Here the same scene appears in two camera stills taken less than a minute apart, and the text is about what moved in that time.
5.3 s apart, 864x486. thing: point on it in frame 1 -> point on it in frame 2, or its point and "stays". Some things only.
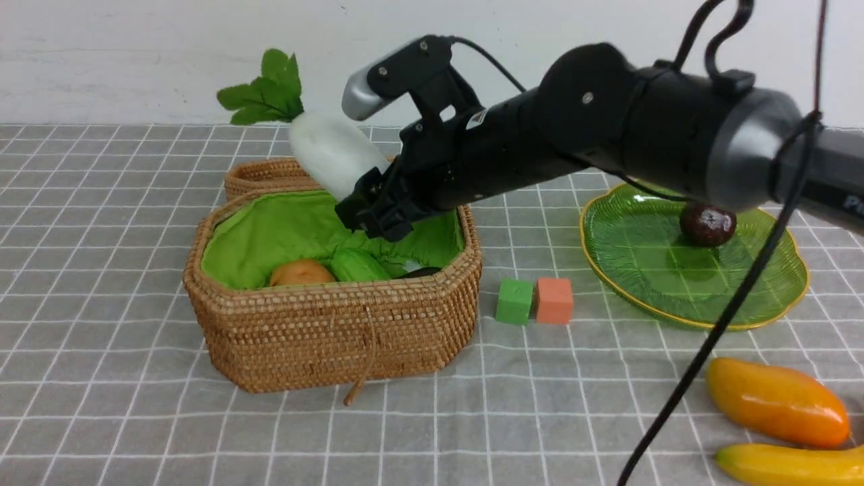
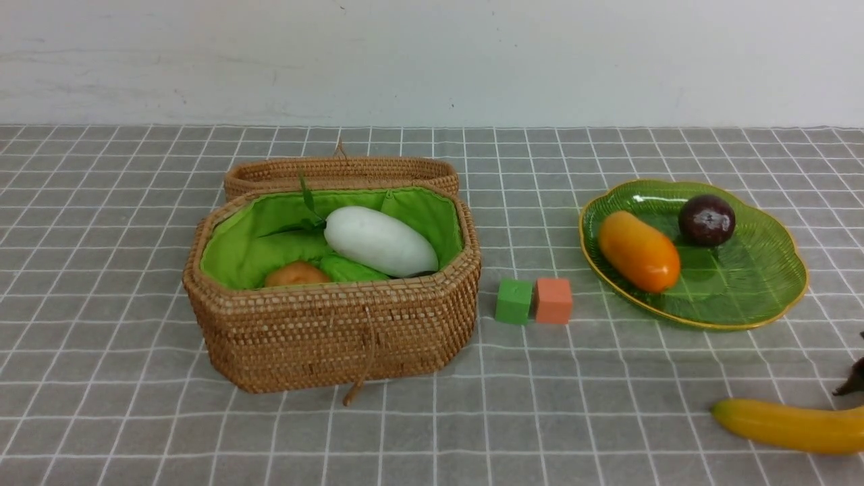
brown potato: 300,271 stays
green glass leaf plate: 635,241 stays
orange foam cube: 554,301 stays
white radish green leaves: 337,156 -> 379,238
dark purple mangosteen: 705,226 stays
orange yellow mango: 784,403 -> 644,257
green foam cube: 514,301 stays
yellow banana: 765,464 -> 795,426
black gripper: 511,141 -> 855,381
